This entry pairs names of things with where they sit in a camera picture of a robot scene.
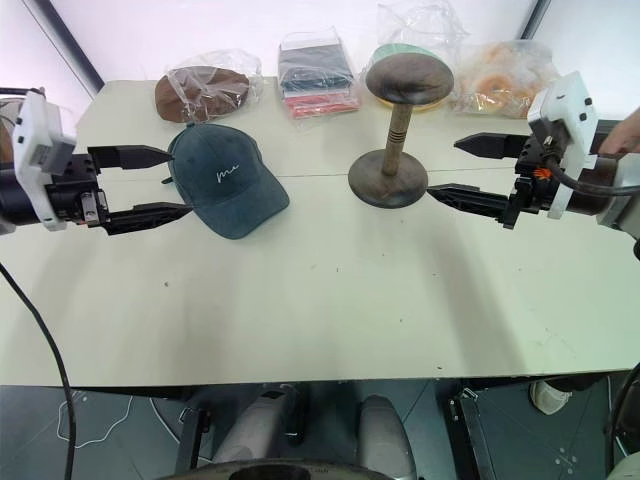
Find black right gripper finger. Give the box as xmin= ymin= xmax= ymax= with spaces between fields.
xmin=426 ymin=183 xmax=522 ymax=232
xmin=453 ymin=131 xmax=532 ymax=162

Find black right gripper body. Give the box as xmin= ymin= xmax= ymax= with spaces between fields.
xmin=508 ymin=133 xmax=565 ymax=216

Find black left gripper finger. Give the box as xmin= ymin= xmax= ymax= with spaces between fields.
xmin=102 ymin=201 xmax=194 ymax=237
xmin=88 ymin=144 xmax=174 ymax=176

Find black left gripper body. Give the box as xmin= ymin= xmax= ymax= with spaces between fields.
xmin=46 ymin=152 xmax=112 ymax=230

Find brown cap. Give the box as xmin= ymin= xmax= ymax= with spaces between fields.
xmin=153 ymin=49 xmax=264 ymax=125

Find dark wooden hat stand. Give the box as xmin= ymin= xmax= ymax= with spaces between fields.
xmin=347 ymin=53 xmax=456 ymax=207

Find green and yellow hat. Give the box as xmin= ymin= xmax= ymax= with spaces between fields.
xmin=368 ymin=42 xmax=452 ymax=109

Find bare person hand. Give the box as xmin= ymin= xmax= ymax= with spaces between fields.
xmin=596 ymin=106 xmax=640 ymax=157

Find empty clear plastic bag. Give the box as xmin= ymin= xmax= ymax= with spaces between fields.
xmin=374 ymin=0 xmax=472 ymax=57

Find bagged stack of folded clothes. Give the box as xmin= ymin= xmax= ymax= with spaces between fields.
xmin=276 ymin=30 xmax=363 ymax=122

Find white shoe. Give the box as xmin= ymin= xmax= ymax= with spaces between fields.
xmin=528 ymin=378 xmax=573 ymax=415

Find black table leg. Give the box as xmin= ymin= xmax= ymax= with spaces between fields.
xmin=175 ymin=405 xmax=210 ymax=472
xmin=448 ymin=392 xmax=503 ymax=480

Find grey robot leg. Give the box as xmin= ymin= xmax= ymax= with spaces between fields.
xmin=355 ymin=394 xmax=417 ymax=480
xmin=213 ymin=388 xmax=294 ymax=472

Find dark rounded robot body rim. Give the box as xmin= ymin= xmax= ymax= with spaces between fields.
xmin=168 ymin=458 xmax=404 ymax=480

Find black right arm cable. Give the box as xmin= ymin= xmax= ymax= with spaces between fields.
xmin=543 ymin=144 xmax=640 ymax=195

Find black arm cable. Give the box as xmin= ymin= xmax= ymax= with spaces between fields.
xmin=0 ymin=259 xmax=79 ymax=480
xmin=543 ymin=144 xmax=640 ymax=195

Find bagged orange ring toys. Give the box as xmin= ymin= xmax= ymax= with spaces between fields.
xmin=446 ymin=39 xmax=560 ymax=122

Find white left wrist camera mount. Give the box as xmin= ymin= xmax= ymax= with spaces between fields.
xmin=13 ymin=89 xmax=77 ymax=232

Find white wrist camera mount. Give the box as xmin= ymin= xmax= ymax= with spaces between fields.
xmin=13 ymin=89 xmax=77 ymax=232
xmin=526 ymin=70 xmax=602 ymax=221

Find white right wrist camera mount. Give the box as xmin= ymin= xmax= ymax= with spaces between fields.
xmin=526 ymin=70 xmax=602 ymax=221

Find teal corduroy baseball cap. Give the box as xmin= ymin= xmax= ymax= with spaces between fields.
xmin=160 ymin=121 xmax=292 ymax=242

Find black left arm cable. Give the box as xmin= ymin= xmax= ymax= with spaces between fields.
xmin=0 ymin=259 xmax=79 ymax=480

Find white floor cable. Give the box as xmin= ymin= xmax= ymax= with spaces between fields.
xmin=56 ymin=393 xmax=137 ymax=447

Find black floor cable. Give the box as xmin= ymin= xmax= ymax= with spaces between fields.
xmin=601 ymin=363 xmax=640 ymax=459

